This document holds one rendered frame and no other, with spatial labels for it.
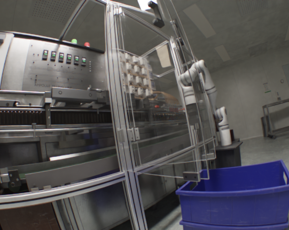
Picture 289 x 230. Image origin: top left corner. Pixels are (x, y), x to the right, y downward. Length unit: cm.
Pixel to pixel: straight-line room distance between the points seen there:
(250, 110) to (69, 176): 531
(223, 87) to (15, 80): 558
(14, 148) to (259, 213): 145
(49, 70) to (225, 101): 526
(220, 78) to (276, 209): 530
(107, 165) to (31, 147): 62
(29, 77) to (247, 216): 161
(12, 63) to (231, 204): 166
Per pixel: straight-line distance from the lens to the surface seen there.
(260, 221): 82
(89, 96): 90
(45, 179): 66
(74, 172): 69
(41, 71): 131
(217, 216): 82
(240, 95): 551
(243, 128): 548
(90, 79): 143
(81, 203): 102
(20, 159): 116
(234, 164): 123
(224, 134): 125
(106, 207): 111
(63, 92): 84
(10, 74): 129
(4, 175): 65
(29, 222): 72
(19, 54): 137
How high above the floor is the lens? 75
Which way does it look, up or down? 9 degrees up
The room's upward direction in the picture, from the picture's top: 9 degrees counter-clockwise
